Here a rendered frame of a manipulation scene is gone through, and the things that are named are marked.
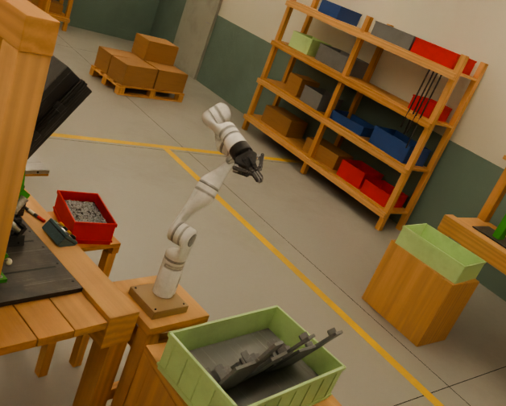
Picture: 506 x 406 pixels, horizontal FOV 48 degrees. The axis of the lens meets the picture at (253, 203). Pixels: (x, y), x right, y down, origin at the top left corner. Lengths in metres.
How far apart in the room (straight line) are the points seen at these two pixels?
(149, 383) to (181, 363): 0.25
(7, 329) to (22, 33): 1.04
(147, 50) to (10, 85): 7.44
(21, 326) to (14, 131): 0.79
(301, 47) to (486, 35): 2.46
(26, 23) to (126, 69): 6.85
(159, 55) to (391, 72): 3.50
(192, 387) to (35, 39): 1.26
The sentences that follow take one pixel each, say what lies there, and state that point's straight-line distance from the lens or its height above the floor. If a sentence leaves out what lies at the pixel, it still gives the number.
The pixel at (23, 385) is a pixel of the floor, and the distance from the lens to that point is 3.23.
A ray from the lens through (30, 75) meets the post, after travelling 1.57.
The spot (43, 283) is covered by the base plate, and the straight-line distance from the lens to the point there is 2.34.
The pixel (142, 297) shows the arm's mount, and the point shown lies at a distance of 2.43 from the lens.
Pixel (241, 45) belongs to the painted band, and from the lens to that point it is 10.22.
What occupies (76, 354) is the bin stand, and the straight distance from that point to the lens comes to 3.32.
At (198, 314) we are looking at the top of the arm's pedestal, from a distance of 2.51.
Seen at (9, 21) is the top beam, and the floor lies 1.90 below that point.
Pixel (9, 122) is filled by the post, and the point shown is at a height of 1.66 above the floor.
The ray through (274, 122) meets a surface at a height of 0.36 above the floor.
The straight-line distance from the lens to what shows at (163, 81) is 8.81.
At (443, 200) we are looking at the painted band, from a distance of 7.28.
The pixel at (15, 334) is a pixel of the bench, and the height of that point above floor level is 0.88.
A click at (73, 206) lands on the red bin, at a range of 2.98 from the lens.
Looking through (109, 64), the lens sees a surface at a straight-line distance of 8.68.
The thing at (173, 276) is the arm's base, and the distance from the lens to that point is 2.41.
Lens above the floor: 2.22
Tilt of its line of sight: 21 degrees down
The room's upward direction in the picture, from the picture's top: 22 degrees clockwise
